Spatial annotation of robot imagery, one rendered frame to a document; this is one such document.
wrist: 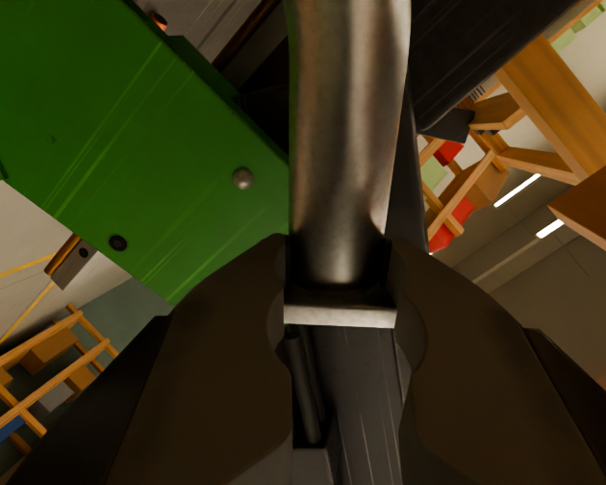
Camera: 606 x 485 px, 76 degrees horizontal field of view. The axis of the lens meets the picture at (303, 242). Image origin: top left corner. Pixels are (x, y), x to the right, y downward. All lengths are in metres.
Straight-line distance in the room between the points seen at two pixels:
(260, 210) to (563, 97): 0.85
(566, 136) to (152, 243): 0.89
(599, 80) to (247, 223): 9.76
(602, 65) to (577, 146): 8.93
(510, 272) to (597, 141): 6.72
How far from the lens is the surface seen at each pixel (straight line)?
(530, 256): 7.68
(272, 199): 0.20
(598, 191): 0.73
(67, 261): 0.44
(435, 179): 3.63
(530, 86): 0.98
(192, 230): 0.22
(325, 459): 0.27
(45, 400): 6.05
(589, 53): 9.85
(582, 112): 1.01
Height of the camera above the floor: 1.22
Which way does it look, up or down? 4 degrees up
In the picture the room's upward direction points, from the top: 138 degrees clockwise
